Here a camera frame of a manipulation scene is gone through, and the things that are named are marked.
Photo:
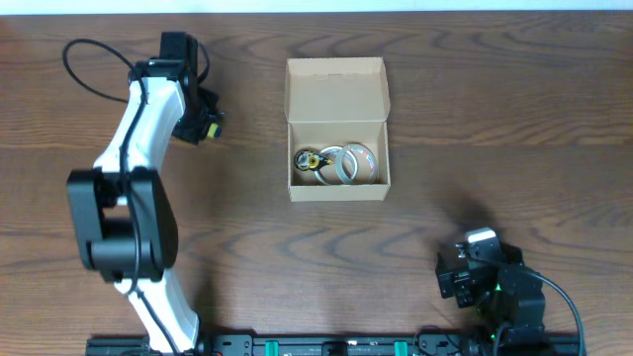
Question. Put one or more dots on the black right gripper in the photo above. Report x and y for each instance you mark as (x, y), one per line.
(458, 276)

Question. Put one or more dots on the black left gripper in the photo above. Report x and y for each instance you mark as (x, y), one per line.
(195, 127)

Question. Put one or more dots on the clear brown packing tape roll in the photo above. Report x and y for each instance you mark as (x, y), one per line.
(366, 153)

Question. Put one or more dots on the black yellow correction tape dispenser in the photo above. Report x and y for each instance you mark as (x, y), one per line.
(308, 160)

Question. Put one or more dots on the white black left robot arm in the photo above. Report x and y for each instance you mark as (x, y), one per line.
(124, 226)

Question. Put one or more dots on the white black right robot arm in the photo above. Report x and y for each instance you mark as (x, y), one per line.
(514, 308)

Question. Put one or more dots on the open cardboard box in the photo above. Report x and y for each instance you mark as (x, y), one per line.
(329, 103)

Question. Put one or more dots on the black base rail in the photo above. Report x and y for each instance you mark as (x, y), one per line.
(424, 344)

